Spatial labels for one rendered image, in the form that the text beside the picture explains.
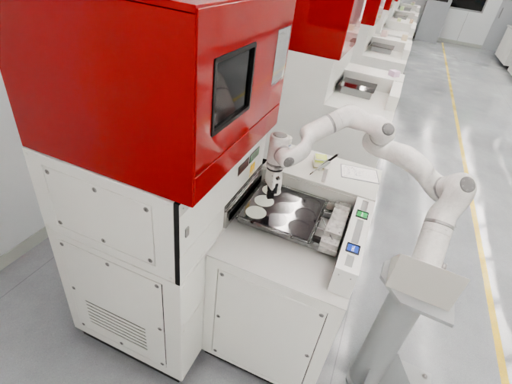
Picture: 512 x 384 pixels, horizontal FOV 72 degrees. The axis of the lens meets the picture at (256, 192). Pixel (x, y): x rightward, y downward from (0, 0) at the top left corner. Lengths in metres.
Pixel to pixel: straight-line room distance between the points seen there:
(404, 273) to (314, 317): 0.41
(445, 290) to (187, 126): 1.17
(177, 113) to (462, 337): 2.38
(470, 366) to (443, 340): 0.19
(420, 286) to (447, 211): 0.33
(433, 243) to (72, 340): 1.97
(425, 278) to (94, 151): 1.33
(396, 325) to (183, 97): 1.38
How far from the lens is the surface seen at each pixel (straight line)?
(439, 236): 1.66
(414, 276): 1.60
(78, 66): 1.21
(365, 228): 1.67
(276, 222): 1.66
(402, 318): 1.81
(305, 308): 1.56
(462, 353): 2.76
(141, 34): 1.03
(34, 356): 2.42
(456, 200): 1.67
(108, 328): 2.10
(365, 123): 1.61
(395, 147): 1.69
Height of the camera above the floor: 1.94
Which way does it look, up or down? 35 degrees down
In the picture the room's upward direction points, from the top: 8 degrees clockwise
